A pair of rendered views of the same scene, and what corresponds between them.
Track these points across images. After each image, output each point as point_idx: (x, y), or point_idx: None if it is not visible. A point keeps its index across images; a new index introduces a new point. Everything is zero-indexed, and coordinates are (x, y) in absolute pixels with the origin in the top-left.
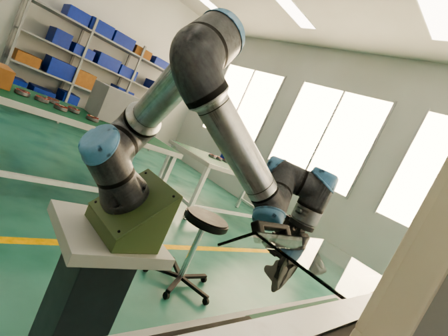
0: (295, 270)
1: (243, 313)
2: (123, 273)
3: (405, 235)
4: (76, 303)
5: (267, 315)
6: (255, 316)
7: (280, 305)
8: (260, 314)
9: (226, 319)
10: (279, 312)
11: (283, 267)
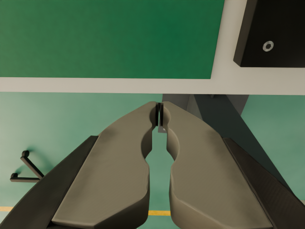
0: (39, 183)
1: (204, 86)
2: None
3: None
4: (265, 163)
5: (134, 65)
6: (180, 71)
7: (40, 87)
8: (154, 73)
9: (276, 82)
10: (72, 67)
11: (284, 219)
